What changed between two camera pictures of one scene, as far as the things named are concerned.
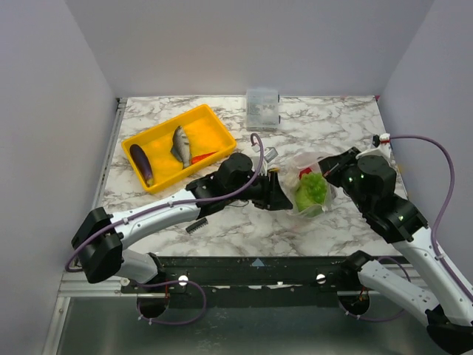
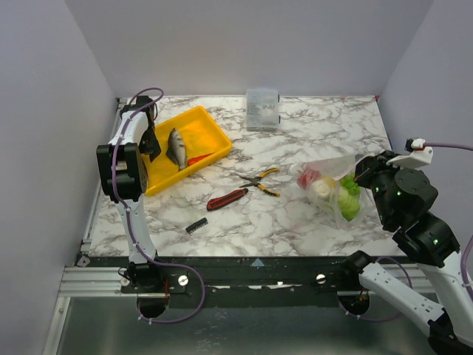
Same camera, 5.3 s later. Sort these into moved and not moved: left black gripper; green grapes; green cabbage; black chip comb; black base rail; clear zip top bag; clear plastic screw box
Moved: clear zip top bag; green grapes; left black gripper; green cabbage
Not moved: black base rail; black chip comb; clear plastic screw box
